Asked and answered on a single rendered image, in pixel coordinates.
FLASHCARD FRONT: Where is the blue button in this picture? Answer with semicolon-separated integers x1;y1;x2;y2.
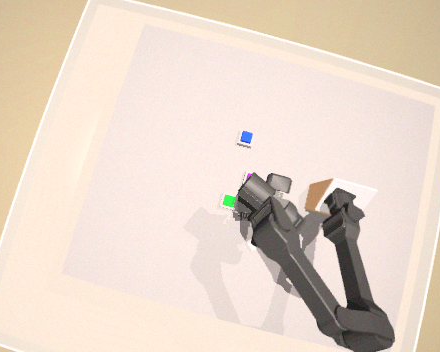
237;129;255;148

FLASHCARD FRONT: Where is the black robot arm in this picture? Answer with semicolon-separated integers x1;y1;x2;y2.
237;172;395;352

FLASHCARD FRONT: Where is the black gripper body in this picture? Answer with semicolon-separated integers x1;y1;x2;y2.
251;173;293;248

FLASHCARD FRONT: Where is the green button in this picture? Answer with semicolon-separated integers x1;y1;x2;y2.
220;192;238;210

